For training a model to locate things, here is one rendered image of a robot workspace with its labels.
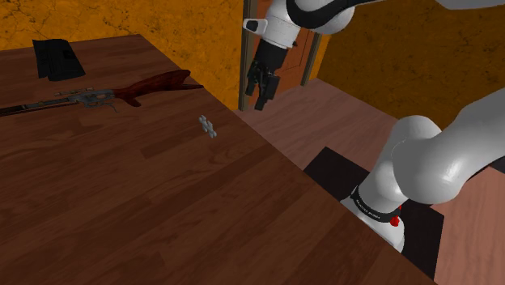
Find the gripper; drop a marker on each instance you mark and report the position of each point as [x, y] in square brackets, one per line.
[270, 55]

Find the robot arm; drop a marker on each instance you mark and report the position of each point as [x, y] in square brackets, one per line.
[434, 158]

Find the brown wooden door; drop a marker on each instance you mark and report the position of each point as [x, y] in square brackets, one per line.
[292, 59]

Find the small grey metal jack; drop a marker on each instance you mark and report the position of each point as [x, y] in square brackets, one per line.
[208, 126]

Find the wooden stock rifle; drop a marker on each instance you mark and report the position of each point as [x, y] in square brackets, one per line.
[157, 85]

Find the black folded cloth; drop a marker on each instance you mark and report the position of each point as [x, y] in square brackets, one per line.
[57, 59]

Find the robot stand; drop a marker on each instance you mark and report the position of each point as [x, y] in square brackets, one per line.
[422, 240]

